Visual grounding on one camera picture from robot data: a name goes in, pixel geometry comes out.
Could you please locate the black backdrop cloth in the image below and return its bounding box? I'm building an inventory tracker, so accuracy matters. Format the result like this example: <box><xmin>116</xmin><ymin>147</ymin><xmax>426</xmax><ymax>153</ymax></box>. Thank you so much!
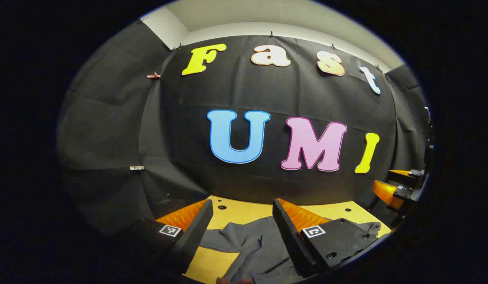
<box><xmin>56</xmin><ymin>22</ymin><xmax>432</xmax><ymax>237</ymax></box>

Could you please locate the grey collared shirt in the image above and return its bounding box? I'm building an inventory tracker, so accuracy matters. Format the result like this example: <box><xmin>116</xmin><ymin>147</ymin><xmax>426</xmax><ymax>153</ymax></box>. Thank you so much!
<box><xmin>197</xmin><ymin>216</ymin><xmax>382</xmax><ymax>284</ymax></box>

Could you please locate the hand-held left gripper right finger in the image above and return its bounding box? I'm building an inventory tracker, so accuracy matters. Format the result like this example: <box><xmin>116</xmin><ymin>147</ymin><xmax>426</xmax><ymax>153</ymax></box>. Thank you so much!
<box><xmin>272</xmin><ymin>198</ymin><xmax>382</xmax><ymax>278</ymax></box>

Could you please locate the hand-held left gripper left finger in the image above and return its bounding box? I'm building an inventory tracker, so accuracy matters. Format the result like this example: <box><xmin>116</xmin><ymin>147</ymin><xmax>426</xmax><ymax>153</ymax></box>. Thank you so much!
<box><xmin>141</xmin><ymin>199</ymin><xmax>214</xmax><ymax>275</ymax></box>

